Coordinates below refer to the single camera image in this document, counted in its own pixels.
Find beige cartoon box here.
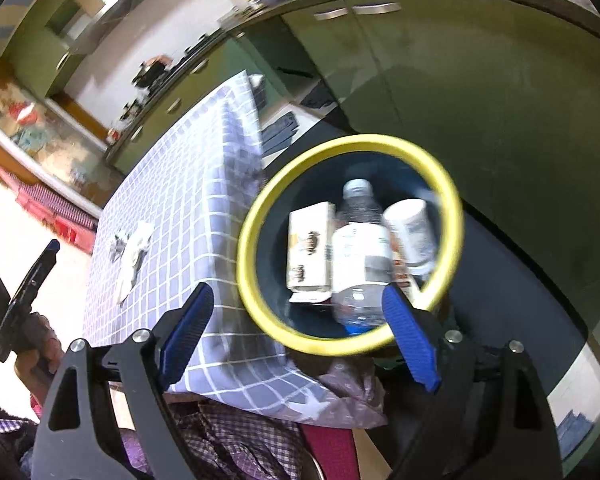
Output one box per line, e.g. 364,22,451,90
285,201,337,295

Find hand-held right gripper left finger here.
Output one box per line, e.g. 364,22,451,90
32,281,216,480

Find steel range hood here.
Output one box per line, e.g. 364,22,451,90
45,0,146,56

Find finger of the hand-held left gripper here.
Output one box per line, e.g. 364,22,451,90
0,239,62,361

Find green kitchen cabinets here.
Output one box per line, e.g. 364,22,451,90
10,0,600,311

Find folded white paper towel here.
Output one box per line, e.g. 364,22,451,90
117,221,155,306

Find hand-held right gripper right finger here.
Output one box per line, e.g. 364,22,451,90
381,282,566,480

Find red ribbed panel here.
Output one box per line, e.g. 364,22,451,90
0,160,98,253

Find clear plastic water bottle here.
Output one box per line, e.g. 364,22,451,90
330,178,396,336

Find blue checked tablecloth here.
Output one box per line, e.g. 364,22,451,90
82,71,331,423

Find white supplement bottle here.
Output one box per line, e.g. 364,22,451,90
382,198,440,281

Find blue floor cloth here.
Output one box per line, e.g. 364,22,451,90
555,410,593,446
262,110,301,156

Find black pan on stove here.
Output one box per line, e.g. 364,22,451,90
132,55,173,88

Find yellow rimmed blue bin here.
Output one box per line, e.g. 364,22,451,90
236,133,465,358

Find person's left hand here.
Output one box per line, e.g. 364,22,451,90
12,311,65,397

